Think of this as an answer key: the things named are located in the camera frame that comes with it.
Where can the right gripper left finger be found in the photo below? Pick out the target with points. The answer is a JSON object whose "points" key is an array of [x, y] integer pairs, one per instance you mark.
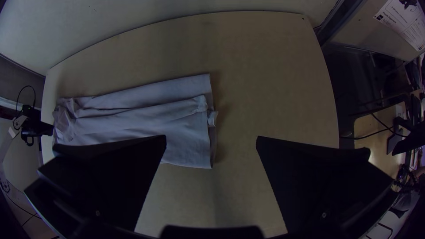
{"points": [[99, 186]]}

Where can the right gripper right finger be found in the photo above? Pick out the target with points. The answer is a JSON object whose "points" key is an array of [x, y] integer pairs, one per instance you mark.
{"points": [[318, 186]]}

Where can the grey t-shirt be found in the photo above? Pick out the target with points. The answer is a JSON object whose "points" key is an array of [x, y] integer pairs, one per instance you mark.
{"points": [[149, 116]]}

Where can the white paper poster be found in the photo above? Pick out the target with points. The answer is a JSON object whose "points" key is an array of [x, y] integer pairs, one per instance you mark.
{"points": [[405, 23]]}

